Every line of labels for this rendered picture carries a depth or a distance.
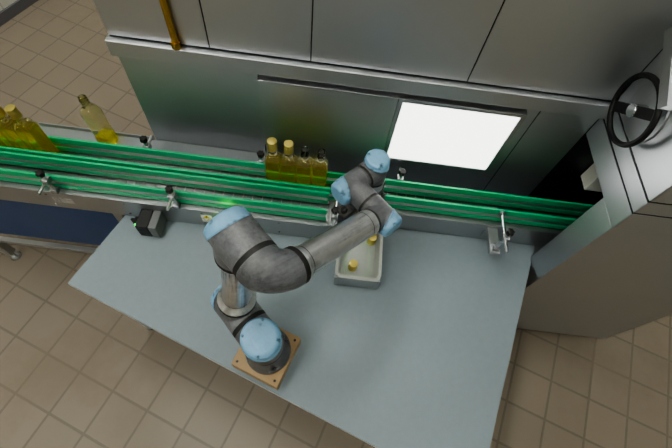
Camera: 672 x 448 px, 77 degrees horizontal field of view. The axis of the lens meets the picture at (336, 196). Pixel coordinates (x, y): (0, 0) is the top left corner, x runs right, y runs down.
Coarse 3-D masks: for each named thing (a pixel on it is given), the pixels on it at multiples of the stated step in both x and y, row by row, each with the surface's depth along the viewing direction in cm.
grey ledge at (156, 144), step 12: (48, 132) 174; (60, 132) 174; (72, 132) 175; (84, 132) 175; (120, 132) 174; (120, 144) 173; (132, 144) 174; (156, 144) 175; (168, 144) 175; (180, 144) 176; (192, 144) 176; (216, 156) 174; (228, 156) 175; (240, 156) 175; (252, 156) 176; (264, 156) 176
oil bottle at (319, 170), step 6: (318, 162) 151; (324, 162) 151; (312, 168) 152; (318, 168) 151; (324, 168) 151; (312, 174) 155; (318, 174) 155; (324, 174) 154; (312, 180) 159; (318, 180) 158; (324, 180) 158; (324, 186) 161
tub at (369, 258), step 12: (348, 252) 169; (360, 252) 169; (372, 252) 169; (336, 264) 158; (348, 264) 166; (360, 264) 166; (372, 264) 167; (348, 276) 156; (360, 276) 164; (372, 276) 164
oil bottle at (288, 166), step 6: (282, 156) 151; (294, 156) 152; (282, 162) 151; (288, 162) 151; (294, 162) 151; (282, 168) 154; (288, 168) 153; (294, 168) 153; (282, 174) 157; (288, 174) 157; (294, 174) 156; (282, 180) 161; (288, 180) 160; (294, 180) 160
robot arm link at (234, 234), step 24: (216, 216) 95; (240, 216) 96; (216, 240) 94; (240, 240) 92; (264, 240) 94; (216, 264) 102; (240, 264) 91; (240, 288) 111; (216, 312) 130; (240, 312) 123
